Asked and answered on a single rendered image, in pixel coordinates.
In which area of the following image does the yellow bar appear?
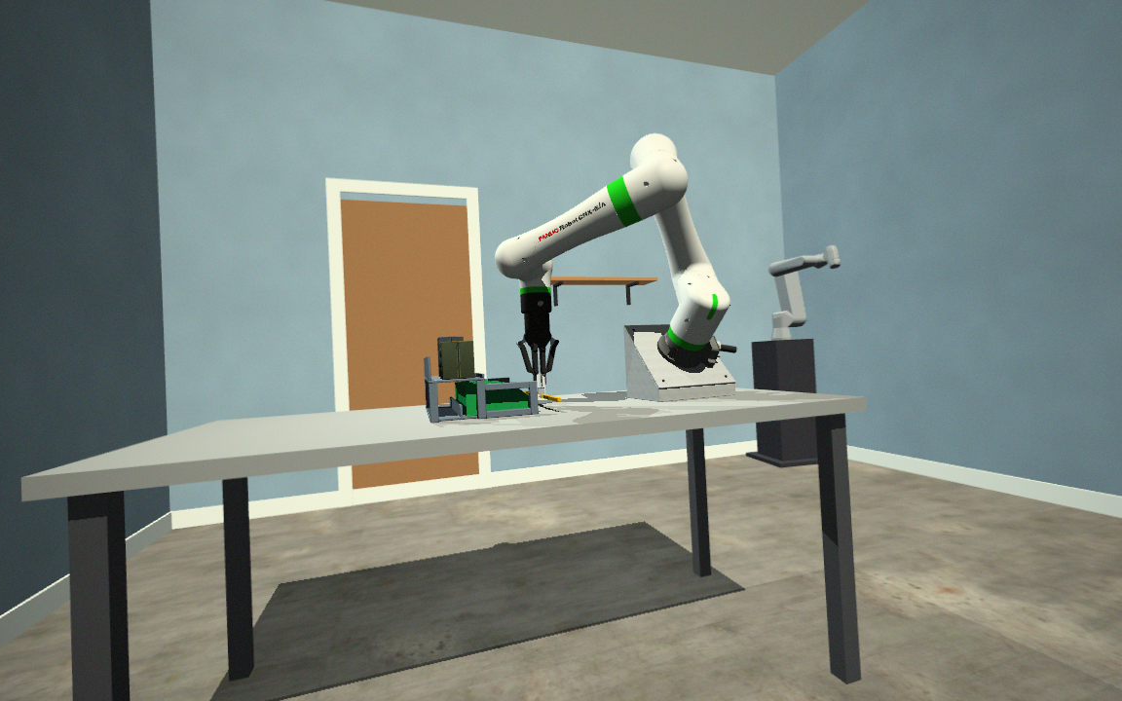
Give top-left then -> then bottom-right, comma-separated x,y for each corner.
524,390 -> 561,402

